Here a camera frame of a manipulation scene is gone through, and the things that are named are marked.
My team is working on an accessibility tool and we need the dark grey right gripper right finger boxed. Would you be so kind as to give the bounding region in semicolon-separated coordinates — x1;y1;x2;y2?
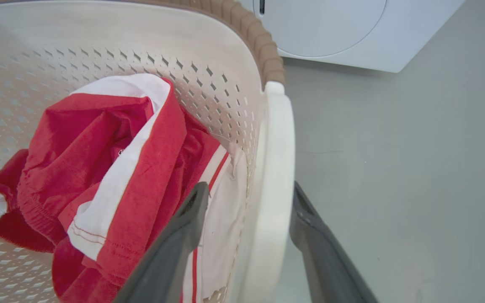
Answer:
290;181;378;303

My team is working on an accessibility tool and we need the white perforated laundry basket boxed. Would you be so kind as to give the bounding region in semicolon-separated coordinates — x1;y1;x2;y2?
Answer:
0;0;296;303

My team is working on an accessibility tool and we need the round washing machine door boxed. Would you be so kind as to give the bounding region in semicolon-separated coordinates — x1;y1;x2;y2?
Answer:
252;0;388;58

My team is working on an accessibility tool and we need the red and white garment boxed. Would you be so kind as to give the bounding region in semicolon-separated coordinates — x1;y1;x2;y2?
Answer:
0;74;248;303

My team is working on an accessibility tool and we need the white washing machine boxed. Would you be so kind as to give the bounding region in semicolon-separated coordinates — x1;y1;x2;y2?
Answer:
238;0;465;73

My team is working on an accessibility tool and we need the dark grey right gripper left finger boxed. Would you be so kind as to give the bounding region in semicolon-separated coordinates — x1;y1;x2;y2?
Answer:
113;182;210;303

